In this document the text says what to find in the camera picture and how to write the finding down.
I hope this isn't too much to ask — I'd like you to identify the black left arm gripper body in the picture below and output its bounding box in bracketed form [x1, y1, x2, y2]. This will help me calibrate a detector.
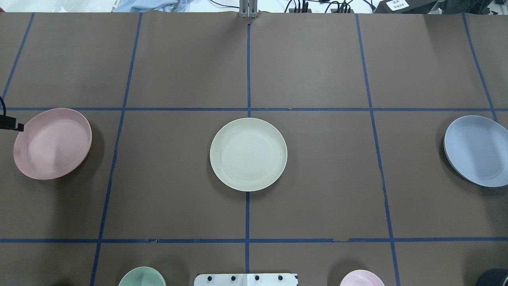
[0, 116, 17, 130]

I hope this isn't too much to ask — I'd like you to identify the pink plate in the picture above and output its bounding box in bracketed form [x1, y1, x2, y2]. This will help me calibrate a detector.
[13, 108, 93, 180]

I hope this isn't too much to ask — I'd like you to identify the blue plate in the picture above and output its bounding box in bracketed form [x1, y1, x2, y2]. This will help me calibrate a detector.
[443, 115, 508, 187]

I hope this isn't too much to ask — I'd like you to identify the light blue cloth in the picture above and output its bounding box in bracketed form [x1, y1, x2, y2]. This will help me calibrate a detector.
[112, 0, 189, 13]

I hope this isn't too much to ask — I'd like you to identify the green bowl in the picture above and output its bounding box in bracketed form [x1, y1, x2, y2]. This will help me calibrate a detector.
[118, 267, 167, 286]

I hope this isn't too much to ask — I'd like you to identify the cream plate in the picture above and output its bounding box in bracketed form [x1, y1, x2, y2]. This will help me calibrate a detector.
[209, 118, 288, 192]

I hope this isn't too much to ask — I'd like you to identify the pink bowl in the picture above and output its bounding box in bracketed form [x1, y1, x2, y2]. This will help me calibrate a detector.
[339, 270, 385, 286]

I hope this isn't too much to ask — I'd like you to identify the dark blue pot with lid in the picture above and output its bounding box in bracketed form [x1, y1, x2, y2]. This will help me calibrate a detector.
[475, 268, 508, 286]

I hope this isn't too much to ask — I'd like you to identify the aluminium frame post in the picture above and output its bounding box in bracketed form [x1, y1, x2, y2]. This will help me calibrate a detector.
[239, 0, 259, 18]

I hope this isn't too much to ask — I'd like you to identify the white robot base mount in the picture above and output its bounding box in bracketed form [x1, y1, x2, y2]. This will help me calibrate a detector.
[194, 273, 299, 286]

